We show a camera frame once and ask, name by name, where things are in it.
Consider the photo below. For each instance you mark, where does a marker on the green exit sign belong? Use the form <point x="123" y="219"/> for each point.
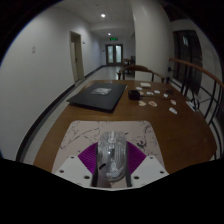
<point x="114" y="38"/>

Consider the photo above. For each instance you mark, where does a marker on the small white crumpled piece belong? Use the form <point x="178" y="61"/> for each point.
<point x="173" y="110"/>

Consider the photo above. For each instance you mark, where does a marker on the wooden armchair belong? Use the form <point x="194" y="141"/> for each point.
<point x="136" y="68"/>

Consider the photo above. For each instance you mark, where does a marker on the open side door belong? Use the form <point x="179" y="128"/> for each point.
<point x="76" y="56"/>

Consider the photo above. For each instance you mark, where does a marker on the white flat card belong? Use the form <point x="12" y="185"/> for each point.
<point x="145" y="84"/>

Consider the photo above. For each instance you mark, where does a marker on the black railing with wooden handrail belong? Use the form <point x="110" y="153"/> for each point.
<point x="196" y="68"/>

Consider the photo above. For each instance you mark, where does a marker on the small beige piece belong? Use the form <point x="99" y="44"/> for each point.
<point x="142" y="103"/>
<point x="152" y="103"/>

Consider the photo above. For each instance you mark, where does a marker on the glass double door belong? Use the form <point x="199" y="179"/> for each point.
<point x="114" y="54"/>

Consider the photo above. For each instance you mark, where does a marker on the white notepad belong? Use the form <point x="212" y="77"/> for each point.
<point x="191" y="106"/>

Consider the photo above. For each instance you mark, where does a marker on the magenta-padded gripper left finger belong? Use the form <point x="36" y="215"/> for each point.
<point x="73" y="168"/>

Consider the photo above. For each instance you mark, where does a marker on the round ceiling light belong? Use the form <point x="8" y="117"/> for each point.
<point x="109" y="34"/>
<point x="103" y="15"/>

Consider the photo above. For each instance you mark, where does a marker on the black closed laptop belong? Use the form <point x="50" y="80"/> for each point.
<point x="100" y="96"/>

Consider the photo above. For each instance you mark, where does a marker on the white marble-print mouse pad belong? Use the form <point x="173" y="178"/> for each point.
<point x="83" y="133"/>

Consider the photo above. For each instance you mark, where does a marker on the small black box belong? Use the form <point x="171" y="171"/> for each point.
<point x="134" y="95"/>

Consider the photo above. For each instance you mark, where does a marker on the dark framed window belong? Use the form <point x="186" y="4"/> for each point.
<point x="186" y="60"/>

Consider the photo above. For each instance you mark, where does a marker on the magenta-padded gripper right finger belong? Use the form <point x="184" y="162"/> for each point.
<point x="150" y="168"/>

